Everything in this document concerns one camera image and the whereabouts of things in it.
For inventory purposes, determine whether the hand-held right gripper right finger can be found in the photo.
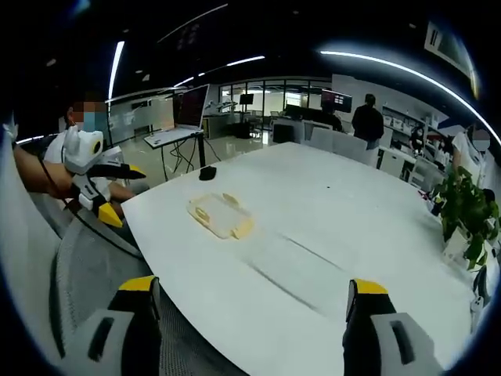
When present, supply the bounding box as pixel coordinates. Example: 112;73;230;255
342;277;445;376

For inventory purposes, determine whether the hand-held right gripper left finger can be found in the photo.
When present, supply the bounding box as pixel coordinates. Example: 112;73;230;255
64;275;164;376

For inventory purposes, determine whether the grey mesh office chair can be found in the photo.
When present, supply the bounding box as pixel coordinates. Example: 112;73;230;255
49;219;240;376

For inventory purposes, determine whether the small white side table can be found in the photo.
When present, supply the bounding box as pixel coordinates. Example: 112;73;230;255
142;125;207;182

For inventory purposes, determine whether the short ceiling light strip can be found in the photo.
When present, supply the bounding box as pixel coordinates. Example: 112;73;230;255
107;40;126;101

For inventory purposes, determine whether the open laptop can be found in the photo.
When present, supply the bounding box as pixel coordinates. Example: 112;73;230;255
176;83;211;132

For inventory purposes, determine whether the white plant pot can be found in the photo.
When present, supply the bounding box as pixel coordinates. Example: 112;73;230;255
441;233;471;264

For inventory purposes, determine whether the green potted plant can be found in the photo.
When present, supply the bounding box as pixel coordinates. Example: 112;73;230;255
431;165;501;272

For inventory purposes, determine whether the white office chair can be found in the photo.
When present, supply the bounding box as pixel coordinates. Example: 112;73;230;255
331;131;380;168
303;120;333;152

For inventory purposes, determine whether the long ceiling light strip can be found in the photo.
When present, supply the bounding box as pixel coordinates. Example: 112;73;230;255
318;49;501;146

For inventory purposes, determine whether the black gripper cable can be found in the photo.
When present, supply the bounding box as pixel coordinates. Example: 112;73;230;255
38;155;144;260

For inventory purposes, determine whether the dark wall monitor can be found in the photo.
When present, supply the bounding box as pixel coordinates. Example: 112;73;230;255
320;89;354;115

